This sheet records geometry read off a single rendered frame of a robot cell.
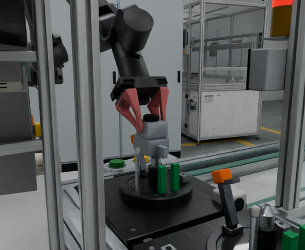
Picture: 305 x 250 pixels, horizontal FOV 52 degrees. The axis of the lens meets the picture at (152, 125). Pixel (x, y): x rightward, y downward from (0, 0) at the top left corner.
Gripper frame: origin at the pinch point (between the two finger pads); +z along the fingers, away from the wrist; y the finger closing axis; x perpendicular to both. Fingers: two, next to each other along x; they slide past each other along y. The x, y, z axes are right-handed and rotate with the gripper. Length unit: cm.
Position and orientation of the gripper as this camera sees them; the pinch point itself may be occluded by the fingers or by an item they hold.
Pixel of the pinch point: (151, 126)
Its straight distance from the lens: 58.5
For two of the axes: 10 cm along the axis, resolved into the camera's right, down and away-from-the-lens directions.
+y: 8.7, -0.9, 4.8
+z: 2.9, 8.8, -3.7
